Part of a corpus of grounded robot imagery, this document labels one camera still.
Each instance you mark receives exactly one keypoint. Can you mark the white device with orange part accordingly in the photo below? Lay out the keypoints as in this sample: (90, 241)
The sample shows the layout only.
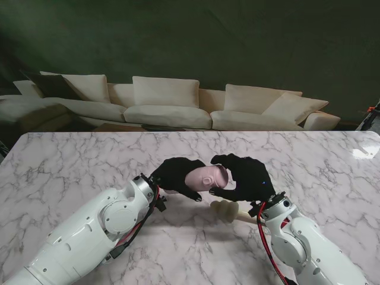
(369, 117)

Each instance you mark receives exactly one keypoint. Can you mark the dark brown cushion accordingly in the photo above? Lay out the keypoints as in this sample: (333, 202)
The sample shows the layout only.
(55, 86)

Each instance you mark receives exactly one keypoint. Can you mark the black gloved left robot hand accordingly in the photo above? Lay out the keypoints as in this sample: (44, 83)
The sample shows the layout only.
(173, 173)

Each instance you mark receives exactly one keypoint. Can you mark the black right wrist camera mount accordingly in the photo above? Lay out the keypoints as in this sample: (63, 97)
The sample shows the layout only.
(253, 209)

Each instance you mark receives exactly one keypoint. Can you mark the pink thermos lid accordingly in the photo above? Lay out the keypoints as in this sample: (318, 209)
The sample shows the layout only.
(215, 176)

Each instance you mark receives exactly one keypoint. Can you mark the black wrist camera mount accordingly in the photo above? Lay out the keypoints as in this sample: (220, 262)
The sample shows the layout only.
(161, 203)
(253, 209)

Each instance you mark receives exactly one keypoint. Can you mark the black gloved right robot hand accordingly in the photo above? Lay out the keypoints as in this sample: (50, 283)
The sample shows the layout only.
(252, 179)

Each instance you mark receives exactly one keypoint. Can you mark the wide cream back cushion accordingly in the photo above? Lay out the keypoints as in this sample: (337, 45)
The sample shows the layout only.
(165, 90)

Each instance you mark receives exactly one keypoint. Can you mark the tilted cream throw cushion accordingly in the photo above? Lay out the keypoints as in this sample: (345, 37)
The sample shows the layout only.
(297, 107)

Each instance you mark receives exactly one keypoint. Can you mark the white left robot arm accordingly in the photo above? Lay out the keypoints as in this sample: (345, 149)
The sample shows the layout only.
(80, 237)

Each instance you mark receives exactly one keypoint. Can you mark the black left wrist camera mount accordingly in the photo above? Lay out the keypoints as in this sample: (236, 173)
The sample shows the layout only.
(161, 203)

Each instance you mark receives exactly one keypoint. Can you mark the cream fabric sofa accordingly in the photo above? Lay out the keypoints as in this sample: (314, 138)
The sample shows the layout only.
(166, 115)

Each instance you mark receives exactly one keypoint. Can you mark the pink thermos bottle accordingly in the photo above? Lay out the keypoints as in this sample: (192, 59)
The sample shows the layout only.
(192, 179)

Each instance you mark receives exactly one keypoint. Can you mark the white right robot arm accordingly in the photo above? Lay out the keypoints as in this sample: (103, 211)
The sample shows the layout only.
(311, 246)

